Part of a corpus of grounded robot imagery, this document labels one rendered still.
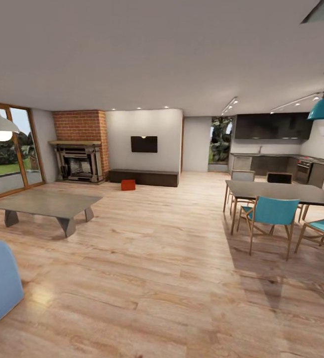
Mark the storage box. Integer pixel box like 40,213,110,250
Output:
121,179,136,190

